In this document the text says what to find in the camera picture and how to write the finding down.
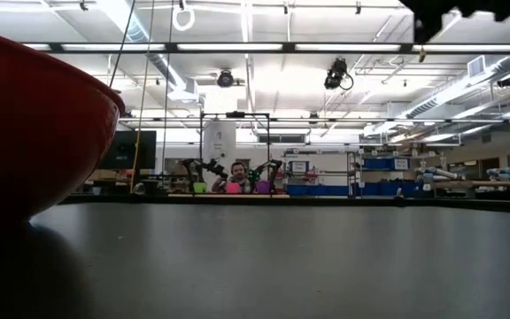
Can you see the orange plastic bowl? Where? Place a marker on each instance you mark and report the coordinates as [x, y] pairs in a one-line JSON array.
[[29, 124]]

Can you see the black background robot arm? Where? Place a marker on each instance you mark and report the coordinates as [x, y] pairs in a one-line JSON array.
[[266, 168], [206, 167]]

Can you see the blue floor bins row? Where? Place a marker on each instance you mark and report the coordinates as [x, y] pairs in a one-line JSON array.
[[317, 190]]

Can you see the white round pillar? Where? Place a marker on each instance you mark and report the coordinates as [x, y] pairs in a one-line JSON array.
[[219, 142]]

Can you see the black background rig frame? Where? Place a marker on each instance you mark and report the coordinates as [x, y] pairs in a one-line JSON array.
[[235, 115]]

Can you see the black monitor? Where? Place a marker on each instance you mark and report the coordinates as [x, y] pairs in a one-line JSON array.
[[126, 150]]

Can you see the person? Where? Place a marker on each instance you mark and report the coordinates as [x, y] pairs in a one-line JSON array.
[[238, 177]]

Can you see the white ceiling vent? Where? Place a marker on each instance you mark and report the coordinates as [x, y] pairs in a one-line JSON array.
[[476, 66]]

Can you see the small pink background bowl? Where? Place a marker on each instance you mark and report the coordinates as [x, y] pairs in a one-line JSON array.
[[233, 188]]

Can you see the small purple background bowl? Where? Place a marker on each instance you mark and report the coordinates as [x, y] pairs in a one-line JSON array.
[[263, 187]]

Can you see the black overhead frame bar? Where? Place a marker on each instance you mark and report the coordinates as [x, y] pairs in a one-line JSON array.
[[281, 47]]

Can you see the round black ceiling camera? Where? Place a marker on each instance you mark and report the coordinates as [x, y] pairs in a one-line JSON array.
[[225, 79]]

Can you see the wooden workbench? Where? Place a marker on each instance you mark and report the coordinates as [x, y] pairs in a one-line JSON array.
[[481, 183]]

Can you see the blue shelf bins row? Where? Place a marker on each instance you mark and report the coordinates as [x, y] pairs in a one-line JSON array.
[[376, 164]]

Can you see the black ceiling speaker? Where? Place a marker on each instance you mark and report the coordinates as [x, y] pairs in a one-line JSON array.
[[507, 81]]

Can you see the small green background bowl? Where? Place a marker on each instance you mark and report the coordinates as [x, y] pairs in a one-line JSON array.
[[200, 187]]

